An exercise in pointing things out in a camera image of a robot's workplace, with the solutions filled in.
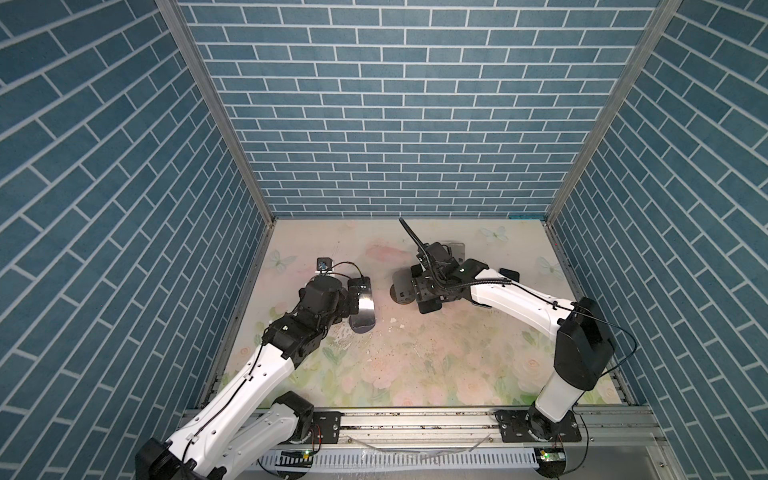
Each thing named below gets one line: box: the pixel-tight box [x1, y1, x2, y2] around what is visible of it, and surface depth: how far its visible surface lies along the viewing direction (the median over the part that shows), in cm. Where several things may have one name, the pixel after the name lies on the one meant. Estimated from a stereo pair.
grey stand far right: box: [448, 242, 465, 265], surface depth 104 cm
